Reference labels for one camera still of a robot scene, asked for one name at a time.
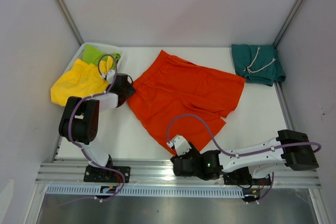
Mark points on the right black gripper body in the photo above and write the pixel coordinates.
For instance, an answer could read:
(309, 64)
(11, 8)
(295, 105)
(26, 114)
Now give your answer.
(193, 152)

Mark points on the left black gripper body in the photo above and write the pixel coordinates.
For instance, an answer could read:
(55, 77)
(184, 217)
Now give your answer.
(128, 91)

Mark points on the orange shorts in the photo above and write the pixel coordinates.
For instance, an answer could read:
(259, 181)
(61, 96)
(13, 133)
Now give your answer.
(177, 97)

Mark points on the teal green shorts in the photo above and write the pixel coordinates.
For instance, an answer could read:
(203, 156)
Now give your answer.
(257, 63)

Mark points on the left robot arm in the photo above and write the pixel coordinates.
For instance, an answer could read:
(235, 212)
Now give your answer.
(80, 119)

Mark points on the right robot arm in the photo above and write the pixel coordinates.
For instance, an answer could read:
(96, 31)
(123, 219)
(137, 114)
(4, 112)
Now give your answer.
(289, 148)

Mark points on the yellow shorts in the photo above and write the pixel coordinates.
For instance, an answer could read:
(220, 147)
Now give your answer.
(81, 80)

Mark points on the lime green shorts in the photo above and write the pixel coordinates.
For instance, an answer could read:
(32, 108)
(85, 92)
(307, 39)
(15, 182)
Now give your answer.
(91, 55)

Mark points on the white plastic basket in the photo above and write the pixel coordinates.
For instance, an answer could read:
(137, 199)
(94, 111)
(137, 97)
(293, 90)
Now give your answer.
(117, 52)

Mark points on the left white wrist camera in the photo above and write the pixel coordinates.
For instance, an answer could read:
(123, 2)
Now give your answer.
(109, 76)

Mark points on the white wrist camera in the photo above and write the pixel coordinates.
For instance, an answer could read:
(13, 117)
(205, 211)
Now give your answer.
(180, 145)
(109, 76)

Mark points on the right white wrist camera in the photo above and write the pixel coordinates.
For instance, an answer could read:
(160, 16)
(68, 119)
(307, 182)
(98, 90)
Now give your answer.
(180, 145)

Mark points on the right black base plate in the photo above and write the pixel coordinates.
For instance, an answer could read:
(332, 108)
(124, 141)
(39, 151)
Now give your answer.
(242, 178)

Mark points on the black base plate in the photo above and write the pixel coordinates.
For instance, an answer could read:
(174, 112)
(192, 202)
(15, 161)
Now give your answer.
(242, 178)
(99, 175)

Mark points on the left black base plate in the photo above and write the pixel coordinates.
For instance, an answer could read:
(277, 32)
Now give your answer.
(99, 175)

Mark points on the aluminium mounting rail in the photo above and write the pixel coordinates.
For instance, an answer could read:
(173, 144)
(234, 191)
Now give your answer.
(159, 173)

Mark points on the white slotted cable duct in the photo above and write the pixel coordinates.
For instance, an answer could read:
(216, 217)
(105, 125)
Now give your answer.
(203, 192)

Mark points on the left aluminium frame post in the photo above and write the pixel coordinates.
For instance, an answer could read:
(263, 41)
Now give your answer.
(70, 21)

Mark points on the aluminium frame post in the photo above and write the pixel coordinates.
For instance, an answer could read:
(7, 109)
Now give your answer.
(70, 21)
(297, 6)

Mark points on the right aluminium frame post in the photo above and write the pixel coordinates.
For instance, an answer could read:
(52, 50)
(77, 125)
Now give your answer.
(297, 6)

